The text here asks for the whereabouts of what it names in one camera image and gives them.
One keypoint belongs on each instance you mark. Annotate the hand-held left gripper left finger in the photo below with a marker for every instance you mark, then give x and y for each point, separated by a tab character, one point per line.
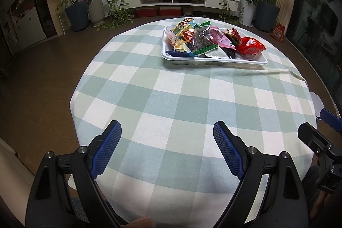
105	153

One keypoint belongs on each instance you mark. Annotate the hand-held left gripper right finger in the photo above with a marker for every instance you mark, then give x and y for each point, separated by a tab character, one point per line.
229	153

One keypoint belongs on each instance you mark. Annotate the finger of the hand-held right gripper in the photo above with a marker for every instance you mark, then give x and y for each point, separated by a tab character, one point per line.
331	118
311	134

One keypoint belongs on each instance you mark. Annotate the white plastic tray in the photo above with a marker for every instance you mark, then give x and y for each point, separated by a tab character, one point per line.
213	62

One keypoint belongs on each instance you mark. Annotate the white red-striped packet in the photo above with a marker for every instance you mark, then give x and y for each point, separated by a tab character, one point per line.
216	53

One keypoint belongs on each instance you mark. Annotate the red triangular packet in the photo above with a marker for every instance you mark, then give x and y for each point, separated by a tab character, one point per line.
249	47

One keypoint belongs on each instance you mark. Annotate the blue cake packet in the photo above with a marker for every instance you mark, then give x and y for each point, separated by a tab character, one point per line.
181	54

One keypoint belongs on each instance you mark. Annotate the pink packet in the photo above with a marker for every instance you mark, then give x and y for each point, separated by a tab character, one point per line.
220	38

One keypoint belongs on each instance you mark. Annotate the green-edged dark snack packet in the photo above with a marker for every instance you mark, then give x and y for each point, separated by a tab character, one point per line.
203	39

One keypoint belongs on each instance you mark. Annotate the dark brown glossy packet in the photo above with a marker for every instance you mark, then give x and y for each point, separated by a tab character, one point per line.
234	35

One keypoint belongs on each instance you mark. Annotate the red foil packet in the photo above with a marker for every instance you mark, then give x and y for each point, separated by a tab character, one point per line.
189	34

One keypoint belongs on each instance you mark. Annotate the clear packet round logo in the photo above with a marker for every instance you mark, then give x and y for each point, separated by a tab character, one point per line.
169	37

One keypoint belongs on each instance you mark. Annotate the cartoon print teal packet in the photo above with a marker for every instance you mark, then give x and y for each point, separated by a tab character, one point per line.
184	23

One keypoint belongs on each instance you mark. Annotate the person's right hand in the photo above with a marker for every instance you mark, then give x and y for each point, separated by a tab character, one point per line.
323	206

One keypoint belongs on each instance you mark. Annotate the person's left hand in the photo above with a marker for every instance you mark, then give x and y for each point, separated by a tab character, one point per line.
141	222

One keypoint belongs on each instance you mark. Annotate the white round object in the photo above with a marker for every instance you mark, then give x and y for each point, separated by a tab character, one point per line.
318	102

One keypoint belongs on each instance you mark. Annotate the grey cloth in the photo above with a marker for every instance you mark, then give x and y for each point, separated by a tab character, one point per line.
80	206

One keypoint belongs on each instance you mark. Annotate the glass sliding door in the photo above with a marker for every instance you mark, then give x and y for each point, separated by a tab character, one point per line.
318	30

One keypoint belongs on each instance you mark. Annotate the red paper bag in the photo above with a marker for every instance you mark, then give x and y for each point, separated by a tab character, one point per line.
278	33

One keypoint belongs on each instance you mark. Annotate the bushy plant white pot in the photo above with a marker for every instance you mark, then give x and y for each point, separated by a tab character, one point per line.
247	14

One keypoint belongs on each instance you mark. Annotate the plant white ribbed pot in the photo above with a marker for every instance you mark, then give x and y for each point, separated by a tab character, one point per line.
95	11

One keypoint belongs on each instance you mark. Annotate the red box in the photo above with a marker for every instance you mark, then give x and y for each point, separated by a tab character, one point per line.
170	12
146	12

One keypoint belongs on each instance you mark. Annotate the small white pot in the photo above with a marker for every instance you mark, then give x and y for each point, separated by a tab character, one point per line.
187	11

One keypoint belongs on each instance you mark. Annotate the white storage cabinet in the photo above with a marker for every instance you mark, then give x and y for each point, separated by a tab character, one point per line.
26	22

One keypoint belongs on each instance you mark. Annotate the white television cabinet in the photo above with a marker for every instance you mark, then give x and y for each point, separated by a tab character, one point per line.
213	1

